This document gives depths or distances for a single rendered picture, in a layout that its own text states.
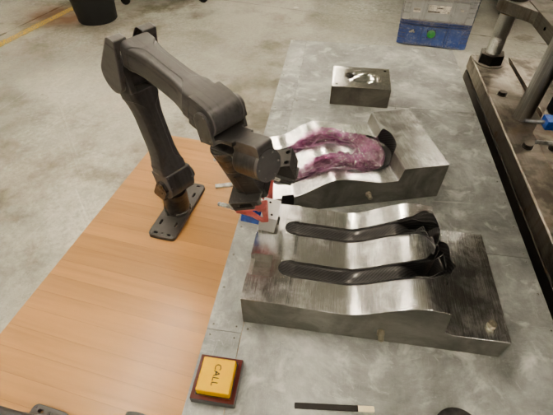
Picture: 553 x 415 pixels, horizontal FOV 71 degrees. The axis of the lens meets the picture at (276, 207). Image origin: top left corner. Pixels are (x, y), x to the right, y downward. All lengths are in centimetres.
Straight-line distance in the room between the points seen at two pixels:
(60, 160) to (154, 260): 188
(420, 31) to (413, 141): 293
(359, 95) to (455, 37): 269
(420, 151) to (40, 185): 214
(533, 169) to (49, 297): 133
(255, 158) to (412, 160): 53
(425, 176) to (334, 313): 47
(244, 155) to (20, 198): 208
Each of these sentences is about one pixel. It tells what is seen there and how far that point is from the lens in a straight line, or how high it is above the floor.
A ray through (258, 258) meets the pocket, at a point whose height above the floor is 87.
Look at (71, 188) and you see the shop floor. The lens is 254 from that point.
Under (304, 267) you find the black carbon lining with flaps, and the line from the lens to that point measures 80.
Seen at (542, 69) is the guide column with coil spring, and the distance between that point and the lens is 152.
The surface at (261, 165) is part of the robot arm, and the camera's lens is 62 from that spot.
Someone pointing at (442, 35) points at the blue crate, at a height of 11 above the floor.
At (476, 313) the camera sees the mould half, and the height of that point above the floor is 86.
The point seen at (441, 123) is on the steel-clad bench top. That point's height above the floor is 80.
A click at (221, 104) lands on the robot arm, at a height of 120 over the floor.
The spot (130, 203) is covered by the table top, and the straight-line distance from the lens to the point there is 111.
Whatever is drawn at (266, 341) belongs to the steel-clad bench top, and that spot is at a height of 80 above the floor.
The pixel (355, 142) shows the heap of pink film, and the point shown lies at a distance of 110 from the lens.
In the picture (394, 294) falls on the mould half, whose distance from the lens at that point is 76.
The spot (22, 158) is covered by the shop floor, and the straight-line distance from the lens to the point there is 291.
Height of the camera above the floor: 154
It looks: 46 degrees down
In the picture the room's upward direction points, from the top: straight up
